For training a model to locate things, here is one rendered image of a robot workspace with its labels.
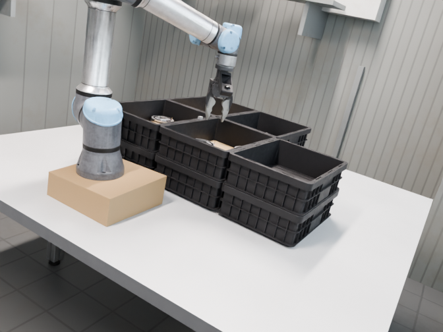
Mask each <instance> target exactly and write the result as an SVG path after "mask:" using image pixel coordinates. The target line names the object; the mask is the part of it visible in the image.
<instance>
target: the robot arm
mask: <svg viewBox="0 0 443 332"><path fill-rule="evenodd" d="M84 1H85V3H86V4H87V6H88V14H87V22H86V37H85V46H84V60H83V69H82V82H81V83H80V84H79V85H78V86H77V87H76V95H75V97H74V99H73V102H72V112H73V116H74V118H75V119H76V121H77V122H78V123H79V124H80V125H81V127H82V128H83V135H82V151H81V153H80V156H79V159H78V162H77V164H76V173H77V174H78V175H79V176H80V177H83V178H85V179H89V180H100V181H104V180H115V179H118V178H120V177H122V176H123V175H124V172H125V166H124V163H123V159H122V156H121V152H120V146H121V125H122V119H123V112H122V107H121V104H120V103H119V102H117V101H115V100H114V99H111V98H112V91H111V90H110V88H109V86H108V85H109V73H110V66H111V54H112V47H113V36H114V29H115V17H116V12H117V11H118V10H119V9H120V8H121V7H122V2H124V3H127V4H129V5H131V6H133V7H134V8H137V7H142V8H143V9H145V10H147V11H149V12H150V13H152V14H154V15H156V16H158V17H160V18H161V19H163V20H165V21H166V22H168V23H170V24H172V25H174V26H176V27H178V28H179V29H181V30H182V31H184V32H186V33H188V34H189V38H190V41H191V43H193V44H196V45H202V46H205V47H209V48H211V49H215V50H218V54H217V55H216V56H215V58H216V65H215V68H216V69H217V73H216V77H215V79H210V82H209V86H208V93H207V94H206V106H205V108H206V109H205V114H206V120H208V119H209V118H210V113H211V111H212V107H213V105H215V102H216V101H215V99H214V98H213V97H214V95H215V98H217V97H222V98H223V99H224V100H223V101H222V103H221V105H222V107H223V109H222V116H221V122H223V121H224V119H225V118H226V117H227V114H228V112H229V110H230V107H231V104H232V103H233V96H232V95H233V85H232V77H231V73H229V72H233V69H234V67H235V64H236V60H237V53H238V50H239V44H240V41H241V34H242V27H241V26H239V25H235V24H230V23H226V22H224V23H223V26H222V25H220V24H218V23H217V22H215V21H213V20H212V19H210V18H208V17H207V16H205V15H203V14H202V13H200V12H198V11H197V10H195V9H194V8H192V7H190V6H189V5H187V4H186V3H184V2H182V1H180V0H84Z"/></svg>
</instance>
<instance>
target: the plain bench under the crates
mask: <svg viewBox="0 0 443 332"><path fill-rule="evenodd" d="M82 135H83V128H82V127H81V125H74V126H65V127H59V128H49V129H44V130H34V131H29V132H19V133H14V134H4V135H0V212H1V213H3V214H5V215H6V216H8V217H10V218H11V219H13V220H14V221H16V222H17V223H19V224H21V225H22V226H24V227H26V228H27V229H29V230H31V231H32V232H34V233H36V234H37V235H39V236H41V237H42V238H44V239H46V240H47V253H46V258H47V259H49V265H52V266H56V265H59V264H60V260H61V259H63V255H64V251H65V252H66V253H68V254H70V255H72V256H73V257H75V258H76V259H78V260H80V261H81V262H83V263H85V264H86V265H88V266H90V267H91V268H93V269H95V270H96V271H98V272H99V273H101V274H102V275H105V276H106V277H107V278H109V279H111V280H112V281H114V282H116V283H117V284H119V285H121V286H122V287H124V288H126V289H127V290H128V291H131V292H132V293H134V294H135V295H137V296H139V297H140V298H142V299H143V300H145V301H147V302H149V303H150V304H151V305H153V306H155V307H157V308H158V309H160V310H161V311H163V312H165V313H166V314H168V315H170V316H171V317H173V318H175V319H176V320H178V321H180V322H181V323H183V324H184V325H186V326H187V327H190V328H191V329H192V330H194V331H196V332H388V330H389V328H390V324H391V322H392V318H393V316H394V312H395V310H396V307H397V305H398V301H399V298H400V295H401V292H402V289H403V286H404V283H405V280H406V278H407V274H408V272H409V268H410V266H411V262H412V260H413V256H414V255H415V251H416V249H417V245H418V243H419V239H420V237H421V233H422V231H423V228H424V226H425V222H426V220H427V216H428V213H429V210H430V207H431V204H432V201H433V200H432V199H430V198H426V197H424V196H421V195H418V194H415V193H412V192H409V191H407V190H404V189H401V188H398V187H395V186H392V185H390V184H386V183H384V182H380V181H378V180H375V179H372V178H369V177H366V176H363V175H360V174H358V173H354V172H352V171H348V170H344V171H342V173H341V176H342V179H340V181H339V183H338V187H339V188H340V191H339V193H338V196H337V197H336V198H334V199H333V203H334V205H333V206H332V207H331V208H330V213H331V216H329V218H327V219H326V220H325V221H324V222H323V223H321V224H320V225H319V226H318V227H317V228H315V230H313V231H312V232H311V233H310V234H309V235H307V236H306V237H305V238H304V239H303V240H302V241H300V243H298V244H297V245H296V246H294V247H286V246H284V245H282V244H280V243H279V242H276V241H274V240H272V239H270V238H268V237H265V236H263V235H261V234H259V233H257V232H255V231H252V230H250V229H248V228H246V227H244V226H242V225H240V224H238V223H236V222H234V221H232V220H229V219H227V218H225V217H223V216H222V215H221V214H219V213H218V212H217V210H214V211H210V210H209V209H206V208H204V207H202V206H200V205H198V204H196V203H194V202H191V201H189V200H187V199H185V198H183V197H180V196H178V195H176V194H174V193H172V192H170V191H168V190H166V189H165V190H164V194H163V202H162V204H160V205H158V206H156V207H153V208H151V209H148V210H146V211H143V212H142V213H139V214H136V215H134V216H132V217H129V218H127V219H124V220H122V221H120V222H117V223H115V224H112V225H110V226H108V227H105V226H103V225H102V224H100V223H98V222H96V221H95V220H93V219H91V218H89V217H87V216H85V215H83V214H81V213H80V212H78V211H76V210H74V209H73V208H71V207H69V206H66V205H65V204H63V203H61V202H59V201H57V200H56V199H54V198H52V197H50V196H48V195H47V184H48V174H49V171H53V170H56V169H60V168H63V167H67V166H69V165H74V164H77V162H78V159H79V156H80V153H81V151H82Z"/></svg>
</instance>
